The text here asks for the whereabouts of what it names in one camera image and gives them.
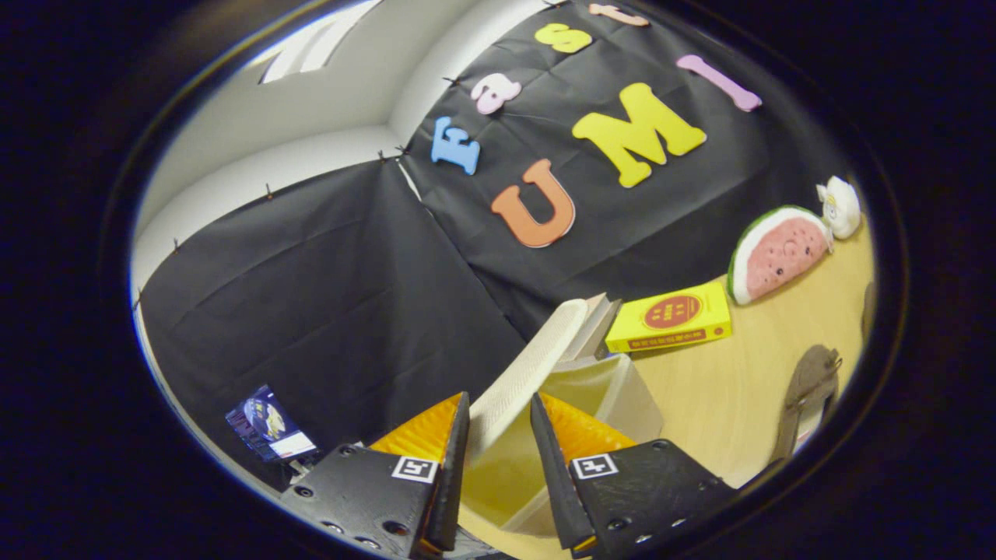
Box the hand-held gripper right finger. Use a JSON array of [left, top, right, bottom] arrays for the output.
[[531, 393, 736, 559]]

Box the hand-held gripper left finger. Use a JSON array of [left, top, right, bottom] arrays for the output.
[[280, 391, 472, 559]]

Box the cream storage box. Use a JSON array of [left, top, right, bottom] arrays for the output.
[[459, 298, 665, 539]]

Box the beige book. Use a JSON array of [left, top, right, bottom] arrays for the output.
[[572, 293, 623, 362]]

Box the yellow book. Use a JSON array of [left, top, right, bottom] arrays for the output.
[[605, 280, 733, 354]]

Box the blue printed package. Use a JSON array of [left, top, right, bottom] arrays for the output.
[[225, 384, 318, 464]]

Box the watermelon slice plush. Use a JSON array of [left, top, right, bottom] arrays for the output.
[[727, 205, 834, 306]]

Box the white plush toy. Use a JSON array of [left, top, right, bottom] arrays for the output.
[[815, 176, 862, 240]]

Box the row of small black clips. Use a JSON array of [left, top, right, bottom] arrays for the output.
[[132, 0, 561, 308]]

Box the long ceiling light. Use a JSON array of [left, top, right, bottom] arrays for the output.
[[259, 0, 382, 85]]

